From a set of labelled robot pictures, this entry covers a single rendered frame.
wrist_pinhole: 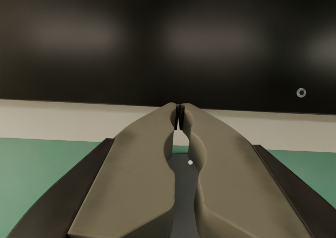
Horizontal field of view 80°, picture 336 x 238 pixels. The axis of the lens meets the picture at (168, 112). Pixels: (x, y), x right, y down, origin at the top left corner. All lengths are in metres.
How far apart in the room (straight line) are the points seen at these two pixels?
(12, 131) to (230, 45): 0.24
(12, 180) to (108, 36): 1.10
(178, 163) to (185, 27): 0.83
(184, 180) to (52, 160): 0.63
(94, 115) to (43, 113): 0.05
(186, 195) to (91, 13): 0.92
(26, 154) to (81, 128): 0.96
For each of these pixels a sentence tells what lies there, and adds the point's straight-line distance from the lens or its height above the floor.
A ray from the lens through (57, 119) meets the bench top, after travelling 0.24.
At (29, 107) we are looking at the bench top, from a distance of 0.26.
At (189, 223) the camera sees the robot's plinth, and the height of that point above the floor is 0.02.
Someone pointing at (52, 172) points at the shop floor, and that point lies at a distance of 1.14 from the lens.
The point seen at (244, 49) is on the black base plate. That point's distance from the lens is 0.21.
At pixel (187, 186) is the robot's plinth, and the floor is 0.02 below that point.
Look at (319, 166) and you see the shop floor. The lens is 1.25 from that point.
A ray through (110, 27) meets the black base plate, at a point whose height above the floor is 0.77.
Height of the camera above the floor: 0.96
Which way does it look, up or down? 89 degrees down
